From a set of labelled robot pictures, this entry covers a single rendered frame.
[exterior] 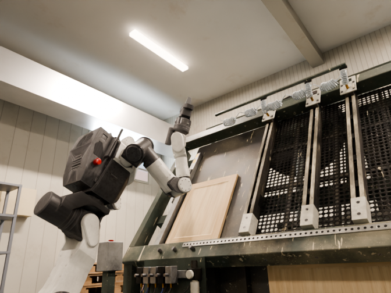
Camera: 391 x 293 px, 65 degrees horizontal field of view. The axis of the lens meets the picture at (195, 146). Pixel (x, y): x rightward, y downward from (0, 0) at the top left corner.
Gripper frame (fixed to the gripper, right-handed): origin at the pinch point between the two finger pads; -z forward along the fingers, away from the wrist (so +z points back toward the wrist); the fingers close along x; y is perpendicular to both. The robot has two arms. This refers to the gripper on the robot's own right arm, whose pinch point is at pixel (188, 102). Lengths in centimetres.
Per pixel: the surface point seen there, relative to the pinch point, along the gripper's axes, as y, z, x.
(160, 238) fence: 15, 77, 59
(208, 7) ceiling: 31, -225, 195
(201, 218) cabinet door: 36, 58, 43
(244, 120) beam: 62, -30, 68
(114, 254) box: -12, 93, 58
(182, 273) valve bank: 25, 91, 20
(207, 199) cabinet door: 40, 44, 51
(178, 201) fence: 25, 49, 73
